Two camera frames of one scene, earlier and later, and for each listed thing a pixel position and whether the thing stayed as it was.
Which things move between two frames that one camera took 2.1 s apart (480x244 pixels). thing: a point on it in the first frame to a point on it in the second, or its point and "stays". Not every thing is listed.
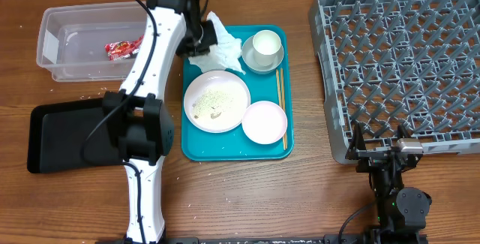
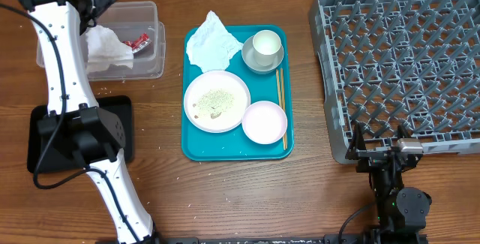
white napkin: (223, 56) to (104, 49)
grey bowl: (248, 56) stays
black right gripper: (374, 160) stays
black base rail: (295, 239) stays
